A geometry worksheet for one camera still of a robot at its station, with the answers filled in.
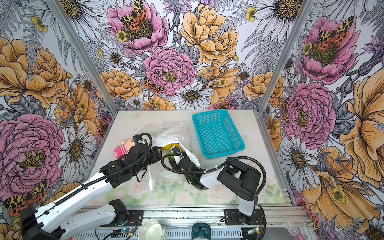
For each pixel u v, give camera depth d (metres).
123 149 0.92
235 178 0.48
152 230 0.72
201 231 0.64
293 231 0.69
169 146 0.72
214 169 0.58
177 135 0.80
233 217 0.74
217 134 1.08
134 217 0.74
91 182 0.47
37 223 0.39
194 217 0.76
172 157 0.76
